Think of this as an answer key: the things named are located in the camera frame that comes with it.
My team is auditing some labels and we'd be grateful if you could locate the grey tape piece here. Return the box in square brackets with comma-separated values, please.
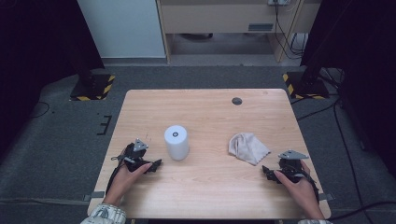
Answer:
[82, 190, 106, 203]
[318, 192, 335, 203]

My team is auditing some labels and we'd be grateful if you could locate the person's left hand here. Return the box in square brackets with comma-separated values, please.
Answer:
[104, 161, 154, 206]

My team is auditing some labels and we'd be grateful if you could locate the white panel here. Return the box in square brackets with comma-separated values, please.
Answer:
[77, 0, 166, 60]

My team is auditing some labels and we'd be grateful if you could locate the black stand with striped base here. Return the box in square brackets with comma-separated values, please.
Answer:
[69, 55, 116, 102]
[282, 46, 331, 101]

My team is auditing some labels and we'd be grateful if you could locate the dark curtain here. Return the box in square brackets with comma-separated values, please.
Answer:
[300, 0, 396, 176]
[0, 0, 106, 157]

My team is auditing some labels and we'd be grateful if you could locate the short black floor cable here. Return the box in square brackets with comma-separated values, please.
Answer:
[295, 100, 340, 122]

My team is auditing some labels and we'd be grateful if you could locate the thin black floor cable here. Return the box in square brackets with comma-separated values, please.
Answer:
[28, 101, 51, 119]

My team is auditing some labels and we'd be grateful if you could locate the black tape floor mark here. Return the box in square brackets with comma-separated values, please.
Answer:
[95, 114, 113, 136]

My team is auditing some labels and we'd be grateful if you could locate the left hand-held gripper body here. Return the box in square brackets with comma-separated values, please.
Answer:
[111, 138, 149, 173]

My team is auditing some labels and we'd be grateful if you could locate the white cylindrical container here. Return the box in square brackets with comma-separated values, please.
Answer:
[163, 124, 191, 161]

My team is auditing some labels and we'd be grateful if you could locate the thick black floor cable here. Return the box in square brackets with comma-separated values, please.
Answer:
[326, 201, 396, 222]

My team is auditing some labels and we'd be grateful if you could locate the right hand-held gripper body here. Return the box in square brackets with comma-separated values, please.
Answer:
[277, 149, 310, 185]

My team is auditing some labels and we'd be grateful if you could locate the long black floor cable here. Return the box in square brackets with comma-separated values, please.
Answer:
[332, 69, 373, 224]

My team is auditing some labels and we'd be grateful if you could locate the grey vent grille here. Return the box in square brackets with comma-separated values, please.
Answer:
[247, 22, 275, 32]

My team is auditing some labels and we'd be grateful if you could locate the light grey quilted cloth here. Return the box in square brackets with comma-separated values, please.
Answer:
[228, 133, 272, 166]

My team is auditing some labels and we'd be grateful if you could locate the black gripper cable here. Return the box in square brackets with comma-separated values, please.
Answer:
[105, 154, 129, 196]
[298, 169, 321, 203]

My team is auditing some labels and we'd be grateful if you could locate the person's right hand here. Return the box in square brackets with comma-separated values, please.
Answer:
[273, 160, 325, 220]

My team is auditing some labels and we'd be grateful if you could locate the black power cable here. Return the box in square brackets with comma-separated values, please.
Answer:
[273, 2, 305, 60]

